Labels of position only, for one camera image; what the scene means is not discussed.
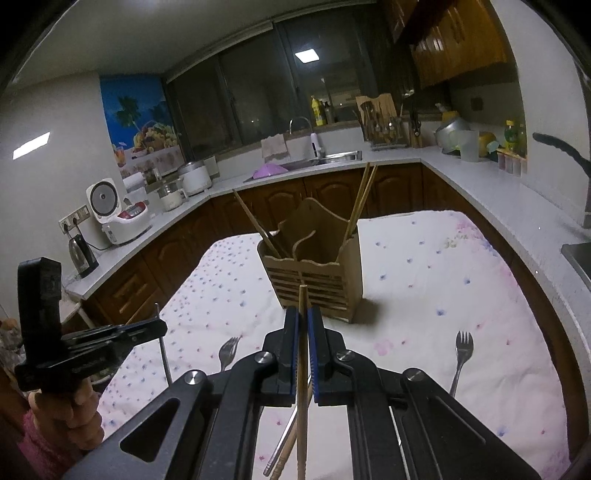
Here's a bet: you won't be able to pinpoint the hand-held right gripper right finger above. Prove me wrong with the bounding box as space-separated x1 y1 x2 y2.
307 306 542 480

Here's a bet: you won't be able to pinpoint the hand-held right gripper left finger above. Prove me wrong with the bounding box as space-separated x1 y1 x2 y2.
60 307 302 480

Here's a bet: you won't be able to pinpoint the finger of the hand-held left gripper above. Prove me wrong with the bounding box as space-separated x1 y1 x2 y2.
61 331 161 366
61 318 169 345

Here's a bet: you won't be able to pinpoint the metal chopstick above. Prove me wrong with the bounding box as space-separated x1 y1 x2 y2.
154 302 173 386
263 406 300 477

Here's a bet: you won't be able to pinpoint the wooden chopstick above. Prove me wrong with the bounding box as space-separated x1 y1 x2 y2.
298 285 310 480
271 390 315 480
351 165 379 236
344 162 371 243
232 188 288 259

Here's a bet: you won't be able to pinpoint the wooden utensil holder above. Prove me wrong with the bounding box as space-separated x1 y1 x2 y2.
257 198 363 324

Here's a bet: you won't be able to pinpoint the person's left forearm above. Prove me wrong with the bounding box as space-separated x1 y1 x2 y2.
16 408 75 480

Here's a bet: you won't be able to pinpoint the dish rack with utensils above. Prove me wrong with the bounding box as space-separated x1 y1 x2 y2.
360 104 409 151

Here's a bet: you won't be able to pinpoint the person's left hand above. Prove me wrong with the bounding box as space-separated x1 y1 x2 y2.
28 381 106 446

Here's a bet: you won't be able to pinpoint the metal fork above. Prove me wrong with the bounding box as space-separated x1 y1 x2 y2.
218 336 243 373

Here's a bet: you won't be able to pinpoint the steel electric kettle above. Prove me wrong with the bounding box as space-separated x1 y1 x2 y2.
68 234 100 279

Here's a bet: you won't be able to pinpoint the wooden lower cabinets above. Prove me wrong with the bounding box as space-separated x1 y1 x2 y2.
81 164 513 324

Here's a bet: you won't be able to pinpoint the wooden cabinets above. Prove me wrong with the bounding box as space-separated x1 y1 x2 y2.
381 0 509 90
81 164 513 324

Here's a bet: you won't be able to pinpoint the white rice cooker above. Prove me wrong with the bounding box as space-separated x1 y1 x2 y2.
86 178 153 245

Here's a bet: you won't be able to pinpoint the white floral tablecloth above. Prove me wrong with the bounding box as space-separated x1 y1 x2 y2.
95 210 573 480

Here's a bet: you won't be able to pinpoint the small metal spork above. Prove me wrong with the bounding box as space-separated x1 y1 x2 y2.
449 330 474 398

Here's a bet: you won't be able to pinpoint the small white cooking pot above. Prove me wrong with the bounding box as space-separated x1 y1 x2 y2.
157 180 189 212

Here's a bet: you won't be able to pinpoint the paper towel roll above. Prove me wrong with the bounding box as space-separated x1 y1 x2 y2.
124 172 148 204

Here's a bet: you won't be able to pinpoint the silver rice cooker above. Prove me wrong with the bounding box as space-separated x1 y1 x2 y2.
178 161 213 195

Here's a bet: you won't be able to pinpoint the ceiling light panel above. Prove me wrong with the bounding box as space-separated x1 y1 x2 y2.
13 132 51 160

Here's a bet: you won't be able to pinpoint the steel kitchen sink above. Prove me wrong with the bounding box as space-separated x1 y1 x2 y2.
281 150 363 169

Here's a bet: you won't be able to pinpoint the beige dishcloth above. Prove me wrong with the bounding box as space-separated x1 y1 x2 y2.
261 135 289 160

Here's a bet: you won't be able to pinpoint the white kitchen countertop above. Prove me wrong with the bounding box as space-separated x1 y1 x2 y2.
62 154 591 301

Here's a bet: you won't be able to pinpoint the chrome kitchen faucet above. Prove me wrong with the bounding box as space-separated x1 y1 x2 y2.
289 117 315 139

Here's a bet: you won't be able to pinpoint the translucent plastic cup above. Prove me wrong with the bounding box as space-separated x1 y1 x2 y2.
457 130 481 162

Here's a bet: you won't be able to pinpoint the metal bowl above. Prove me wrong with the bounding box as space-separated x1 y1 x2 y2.
434 115 472 153

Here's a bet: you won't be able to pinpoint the dark kitchen window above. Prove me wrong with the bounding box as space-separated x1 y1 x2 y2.
164 18 416 160

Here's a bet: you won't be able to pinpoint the wooden cutting board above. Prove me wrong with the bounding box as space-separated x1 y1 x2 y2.
355 93 398 121

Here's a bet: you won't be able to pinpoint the row of spice jars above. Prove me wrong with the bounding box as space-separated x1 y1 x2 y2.
498 150 527 175

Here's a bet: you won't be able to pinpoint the wooden upper cabinets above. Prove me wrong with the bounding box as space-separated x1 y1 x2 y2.
381 0 509 90

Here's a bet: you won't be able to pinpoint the wall power outlet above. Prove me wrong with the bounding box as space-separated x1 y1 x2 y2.
58 206 90 232

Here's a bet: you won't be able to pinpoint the tropical fruit wall poster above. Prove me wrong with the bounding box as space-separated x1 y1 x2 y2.
100 76 183 178

